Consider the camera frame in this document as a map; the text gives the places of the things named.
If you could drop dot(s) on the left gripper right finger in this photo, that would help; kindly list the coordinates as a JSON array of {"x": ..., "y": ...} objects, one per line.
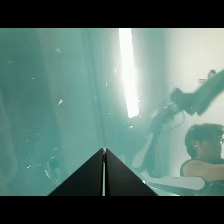
[{"x": 123, "y": 181}]

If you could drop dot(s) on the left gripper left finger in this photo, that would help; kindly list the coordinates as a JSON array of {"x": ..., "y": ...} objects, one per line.
[{"x": 86, "y": 180}]

